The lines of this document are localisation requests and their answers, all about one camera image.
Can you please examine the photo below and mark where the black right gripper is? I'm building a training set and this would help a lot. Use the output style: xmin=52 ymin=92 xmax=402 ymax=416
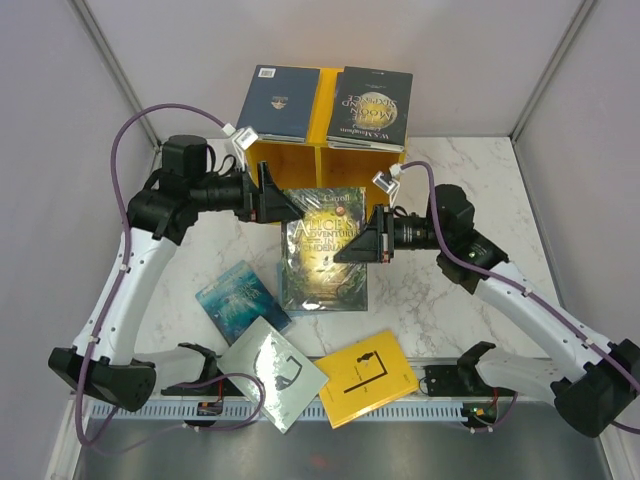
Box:
xmin=334 ymin=203 xmax=448 ymax=263

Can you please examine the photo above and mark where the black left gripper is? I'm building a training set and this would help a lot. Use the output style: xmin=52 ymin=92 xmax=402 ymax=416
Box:
xmin=190 ymin=162 xmax=303 ymax=225

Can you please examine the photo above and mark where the green forest cover book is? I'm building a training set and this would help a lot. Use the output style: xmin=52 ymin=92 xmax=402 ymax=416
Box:
xmin=281 ymin=187 xmax=368 ymax=314

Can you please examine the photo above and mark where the navy blue crest book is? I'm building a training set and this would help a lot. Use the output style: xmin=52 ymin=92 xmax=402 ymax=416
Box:
xmin=236 ymin=65 xmax=320 ymax=143

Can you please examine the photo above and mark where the light blue cat book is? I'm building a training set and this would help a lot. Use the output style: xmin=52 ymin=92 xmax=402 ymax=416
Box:
xmin=276 ymin=261 xmax=304 ymax=318

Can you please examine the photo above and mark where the teal ocean cover book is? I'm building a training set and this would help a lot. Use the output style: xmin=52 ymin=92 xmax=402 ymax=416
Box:
xmin=195 ymin=260 xmax=292 ymax=345

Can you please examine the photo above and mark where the yellow file folder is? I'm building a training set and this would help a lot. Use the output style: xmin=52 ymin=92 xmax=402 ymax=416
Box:
xmin=315 ymin=330 xmax=419 ymax=429

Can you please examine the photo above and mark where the black Moon and Sixpence book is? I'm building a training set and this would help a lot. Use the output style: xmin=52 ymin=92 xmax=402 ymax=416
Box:
xmin=326 ymin=66 xmax=413 ymax=153

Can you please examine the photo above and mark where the pale grey-green circle book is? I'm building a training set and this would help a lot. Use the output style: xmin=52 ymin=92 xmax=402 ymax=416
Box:
xmin=217 ymin=317 xmax=328 ymax=433

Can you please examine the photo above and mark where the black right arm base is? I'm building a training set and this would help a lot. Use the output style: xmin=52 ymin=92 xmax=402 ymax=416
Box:
xmin=423 ymin=341 xmax=514 ymax=399

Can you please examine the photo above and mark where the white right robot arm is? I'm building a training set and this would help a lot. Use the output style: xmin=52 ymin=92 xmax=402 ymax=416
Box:
xmin=334 ymin=184 xmax=639 ymax=438

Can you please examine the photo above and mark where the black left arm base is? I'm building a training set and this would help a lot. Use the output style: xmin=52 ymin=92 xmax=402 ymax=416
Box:
xmin=146 ymin=342 xmax=244 ymax=397

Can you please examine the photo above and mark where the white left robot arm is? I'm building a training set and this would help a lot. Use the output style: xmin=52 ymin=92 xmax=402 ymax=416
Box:
xmin=48 ymin=135 xmax=303 ymax=412

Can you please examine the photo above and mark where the yellow wooden shelf box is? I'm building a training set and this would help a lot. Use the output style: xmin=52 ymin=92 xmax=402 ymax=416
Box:
xmin=246 ymin=67 xmax=406 ymax=207

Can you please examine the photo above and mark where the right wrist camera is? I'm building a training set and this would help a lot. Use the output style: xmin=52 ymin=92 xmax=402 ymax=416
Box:
xmin=372 ymin=163 xmax=402 ymax=207

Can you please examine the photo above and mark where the white slotted cable duct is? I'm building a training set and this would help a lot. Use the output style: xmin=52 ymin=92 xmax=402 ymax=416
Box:
xmin=94 ymin=401 xmax=469 ymax=422

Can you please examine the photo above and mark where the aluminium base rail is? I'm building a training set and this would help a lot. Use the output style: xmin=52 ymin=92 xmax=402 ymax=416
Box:
xmin=69 ymin=357 xmax=561 ymax=402

